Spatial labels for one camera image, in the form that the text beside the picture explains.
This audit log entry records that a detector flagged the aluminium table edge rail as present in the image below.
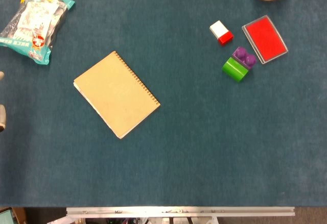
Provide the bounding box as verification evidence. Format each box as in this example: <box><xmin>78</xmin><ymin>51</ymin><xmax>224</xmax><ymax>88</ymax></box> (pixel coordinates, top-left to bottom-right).
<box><xmin>65</xmin><ymin>206</ymin><xmax>296</xmax><ymax>218</ymax></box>

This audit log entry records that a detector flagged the purple studded toy brick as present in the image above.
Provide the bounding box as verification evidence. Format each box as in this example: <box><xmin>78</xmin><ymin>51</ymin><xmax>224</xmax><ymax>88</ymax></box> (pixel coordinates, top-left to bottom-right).
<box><xmin>232</xmin><ymin>46</ymin><xmax>257</xmax><ymax>70</ymax></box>

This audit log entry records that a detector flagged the red ink pad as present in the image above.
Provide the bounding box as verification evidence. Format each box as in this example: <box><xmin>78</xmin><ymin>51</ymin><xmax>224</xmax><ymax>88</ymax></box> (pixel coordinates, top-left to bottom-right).
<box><xmin>241</xmin><ymin>15</ymin><xmax>289</xmax><ymax>65</ymax></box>

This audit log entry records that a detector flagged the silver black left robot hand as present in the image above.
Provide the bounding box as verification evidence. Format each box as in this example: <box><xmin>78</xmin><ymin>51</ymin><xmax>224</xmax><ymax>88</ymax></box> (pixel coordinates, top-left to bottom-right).
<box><xmin>0</xmin><ymin>71</ymin><xmax>8</xmax><ymax>133</ymax></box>

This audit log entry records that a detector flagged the teal snack bag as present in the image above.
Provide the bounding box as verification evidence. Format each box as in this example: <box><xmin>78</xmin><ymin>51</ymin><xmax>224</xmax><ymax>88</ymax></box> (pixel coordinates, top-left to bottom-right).
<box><xmin>0</xmin><ymin>0</ymin><xmax>76</xmax><ymax>66</ymax></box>

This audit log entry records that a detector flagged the green rounded toy block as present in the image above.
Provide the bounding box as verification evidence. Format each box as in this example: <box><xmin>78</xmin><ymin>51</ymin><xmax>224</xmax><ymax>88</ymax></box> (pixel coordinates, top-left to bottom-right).
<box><xmin>221</xmin><ymin>57</ymin><xmax>249</xmax><ymax>83</ymax></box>

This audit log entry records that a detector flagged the blue felt table cloth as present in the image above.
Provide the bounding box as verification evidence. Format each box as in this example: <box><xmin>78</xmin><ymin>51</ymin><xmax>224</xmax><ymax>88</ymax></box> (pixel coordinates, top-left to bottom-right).
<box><xmin>0</xmin><ymin>0</ymin><xmax>327</xmax><ymax>207</ymax></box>

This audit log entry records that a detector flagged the white and red block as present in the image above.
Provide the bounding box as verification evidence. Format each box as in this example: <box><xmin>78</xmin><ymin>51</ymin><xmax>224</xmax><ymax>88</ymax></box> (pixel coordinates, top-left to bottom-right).
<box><xmin>209</xmin><ymin>20</ymin><xmax>235</xmax><ymax>47</ymax></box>

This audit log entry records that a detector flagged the tan spiral notebook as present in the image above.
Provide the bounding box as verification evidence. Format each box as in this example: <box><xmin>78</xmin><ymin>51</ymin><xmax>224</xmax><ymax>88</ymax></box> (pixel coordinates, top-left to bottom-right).
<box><xmin>73</xmin><ymin>51</ymin><xmax>161</xmax><ymax>140</ymax></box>

